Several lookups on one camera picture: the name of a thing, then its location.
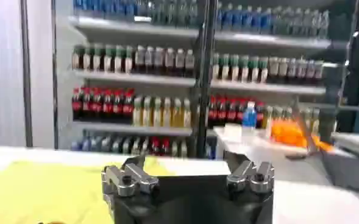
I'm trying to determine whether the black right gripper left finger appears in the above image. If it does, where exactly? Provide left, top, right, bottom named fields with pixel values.
left=101, top=154, right=161, bottom=198

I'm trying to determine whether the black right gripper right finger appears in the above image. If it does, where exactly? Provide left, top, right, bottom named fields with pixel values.
left=224, top=151, right=275, bottom=194

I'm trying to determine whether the yellow-green shirt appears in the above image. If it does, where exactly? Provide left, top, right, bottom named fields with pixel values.
left=0, top=156, right=174, bottom=224

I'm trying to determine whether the white side table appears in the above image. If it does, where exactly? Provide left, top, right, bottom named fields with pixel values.
left=212, top=126, right=357, bottom=183

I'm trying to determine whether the small black device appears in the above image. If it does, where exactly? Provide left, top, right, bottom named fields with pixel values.
left=285, top=153, right=308, bottom=161

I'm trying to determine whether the orange cloth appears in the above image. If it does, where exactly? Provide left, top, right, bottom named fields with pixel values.
left=270, top=118, right=334, bottom=152

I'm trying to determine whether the blue-label water bottle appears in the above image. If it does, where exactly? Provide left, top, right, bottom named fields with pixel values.
left=242, top=101, right=257, bottom=135

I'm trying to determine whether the shelf rack with drink bottles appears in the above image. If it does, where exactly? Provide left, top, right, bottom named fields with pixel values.
left=206, top=0, right=340, bottom=159
left=69, top=0, right=206, bottom=159

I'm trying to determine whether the black wall strip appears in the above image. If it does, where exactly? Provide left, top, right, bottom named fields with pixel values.
left=19, top=0, right=34, bottom=149

